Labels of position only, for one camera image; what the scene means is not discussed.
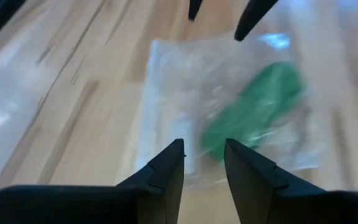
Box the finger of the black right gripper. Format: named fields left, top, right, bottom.
left=233, top=0, right=280, bottom=42
left=187, top=0, right=204, bottom=22

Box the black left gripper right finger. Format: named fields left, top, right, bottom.
left=223, top=138, right=358, bottom=224

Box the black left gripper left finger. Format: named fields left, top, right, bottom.
left=0, top=138, right=186, bottom=224

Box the clear plastic bag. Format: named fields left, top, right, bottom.
left=134, top=32, right=324, bottom=189

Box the green elastic bandage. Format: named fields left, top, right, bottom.
left=200, top=61, right=306, bottom=161

